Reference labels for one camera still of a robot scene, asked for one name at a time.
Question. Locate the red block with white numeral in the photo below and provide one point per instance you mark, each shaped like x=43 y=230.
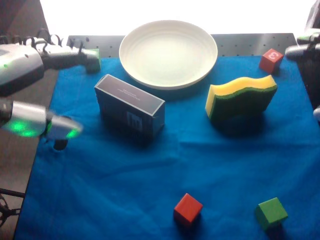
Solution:
x=271 y=60

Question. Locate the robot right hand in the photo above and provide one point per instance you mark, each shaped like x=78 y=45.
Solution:
x=293 y=52

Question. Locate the plain red block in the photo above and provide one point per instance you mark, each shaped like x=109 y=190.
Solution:
x=187 y=207

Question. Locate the round white plate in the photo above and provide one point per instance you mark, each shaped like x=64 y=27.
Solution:
x=167 y=55

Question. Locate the blue table cloth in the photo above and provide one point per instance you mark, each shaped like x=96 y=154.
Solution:
x=125 y=175

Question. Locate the black tripod stand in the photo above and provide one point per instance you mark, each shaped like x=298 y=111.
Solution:
x=10 y=192

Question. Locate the green block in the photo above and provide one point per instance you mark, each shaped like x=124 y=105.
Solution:
x=271 y=212
x=96 y=65

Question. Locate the grey purple cardboard box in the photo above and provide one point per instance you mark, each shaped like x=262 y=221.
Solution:
x=130 y=105

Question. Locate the black oval item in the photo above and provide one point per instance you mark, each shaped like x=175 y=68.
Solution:
x=61 y=145

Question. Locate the yellow and green wavy sponge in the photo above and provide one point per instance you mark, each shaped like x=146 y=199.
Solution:
x=240 y=100

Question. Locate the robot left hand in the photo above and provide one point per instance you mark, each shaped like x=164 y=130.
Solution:
x=20 y=67

